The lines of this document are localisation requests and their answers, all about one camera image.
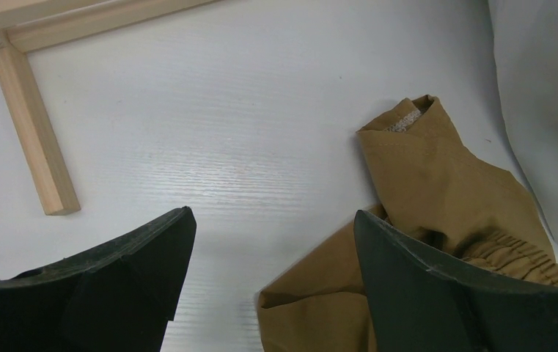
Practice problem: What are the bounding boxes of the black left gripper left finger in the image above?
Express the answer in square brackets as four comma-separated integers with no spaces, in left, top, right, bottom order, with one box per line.
[0,207,197,351]

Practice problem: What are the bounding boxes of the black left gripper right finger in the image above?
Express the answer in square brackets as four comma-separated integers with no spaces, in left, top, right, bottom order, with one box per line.
[353,210,558,351]

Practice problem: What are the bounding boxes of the khaki brown shorts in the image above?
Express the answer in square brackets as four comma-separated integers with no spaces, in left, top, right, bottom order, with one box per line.
[257,95,558,351]

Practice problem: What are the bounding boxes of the white shorts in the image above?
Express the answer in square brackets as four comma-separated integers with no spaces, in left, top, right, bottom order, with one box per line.
[489,1,558,244]

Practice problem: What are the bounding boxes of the wooden clothes rack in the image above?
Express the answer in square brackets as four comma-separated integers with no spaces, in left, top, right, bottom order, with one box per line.
[0,0,205,216]

